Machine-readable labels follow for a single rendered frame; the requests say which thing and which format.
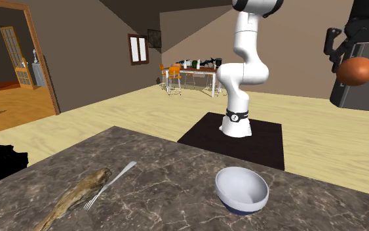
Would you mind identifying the grey pedestal with figure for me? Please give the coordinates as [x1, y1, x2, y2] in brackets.
[31, 48, 47, 88]

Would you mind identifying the black crumpled cloth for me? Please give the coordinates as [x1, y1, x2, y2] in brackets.
[0, 140, 29, 190]

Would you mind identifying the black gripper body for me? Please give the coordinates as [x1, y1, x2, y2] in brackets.
[345, 0, 369, 44]

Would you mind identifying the brown framed window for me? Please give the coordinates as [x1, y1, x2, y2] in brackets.
[127, 33, 150, 66]

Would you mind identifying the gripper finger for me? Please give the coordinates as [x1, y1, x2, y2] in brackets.
[323, 27, 355, 74]

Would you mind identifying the white bowl with blue base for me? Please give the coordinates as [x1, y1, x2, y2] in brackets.
[215, 166, 270, 216]

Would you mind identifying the dark robot stand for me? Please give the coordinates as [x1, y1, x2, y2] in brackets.
[177, 112, 286, 171]

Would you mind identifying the silver fork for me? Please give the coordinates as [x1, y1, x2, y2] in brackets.
[83, 161, 138, 211]

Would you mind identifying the orange chair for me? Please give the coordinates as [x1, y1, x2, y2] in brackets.
[159, 63, 169, 87]
[167, 66, 183, 95]

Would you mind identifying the white dining table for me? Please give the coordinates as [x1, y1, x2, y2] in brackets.
[165, 57, 224, 98]

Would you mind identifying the brown egg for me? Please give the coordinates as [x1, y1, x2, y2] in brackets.
[336, 56, 369, 87]

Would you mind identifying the dark wall picture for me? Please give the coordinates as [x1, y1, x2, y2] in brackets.
[147, 29, 163, 49]

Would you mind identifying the wooden door frame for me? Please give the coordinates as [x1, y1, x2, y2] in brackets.
[0, 0, 61, 116]

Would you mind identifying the wooden door with glass panes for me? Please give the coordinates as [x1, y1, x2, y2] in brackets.
[0, 26, 35, 90]

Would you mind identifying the brown driftwood piece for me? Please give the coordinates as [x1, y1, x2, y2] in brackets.
[32, 167, 113, 231]

